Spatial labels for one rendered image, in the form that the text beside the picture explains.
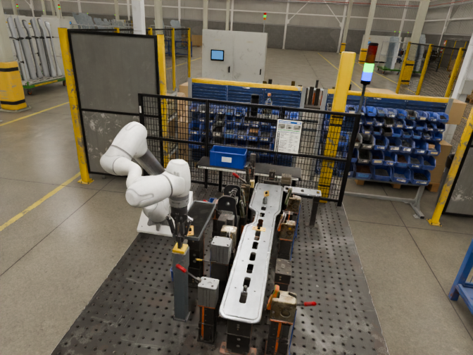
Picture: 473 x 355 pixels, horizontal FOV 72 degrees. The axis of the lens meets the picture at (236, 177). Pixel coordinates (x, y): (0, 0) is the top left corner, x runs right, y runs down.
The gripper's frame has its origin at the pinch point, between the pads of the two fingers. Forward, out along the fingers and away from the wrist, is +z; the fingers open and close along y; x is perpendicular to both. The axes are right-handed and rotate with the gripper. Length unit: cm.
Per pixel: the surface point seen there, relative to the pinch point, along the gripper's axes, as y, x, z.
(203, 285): 15.4, -12.3, 12.9
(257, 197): 27, 90, 19
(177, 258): -0.5, -3.5, 7.9
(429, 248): 213, 212, 119
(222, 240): 17.5, 16.6, 7.9
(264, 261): 40.2, 18.8, 19.0
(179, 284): 0.0, -2.9, 24.6
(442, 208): 241, 270, 97
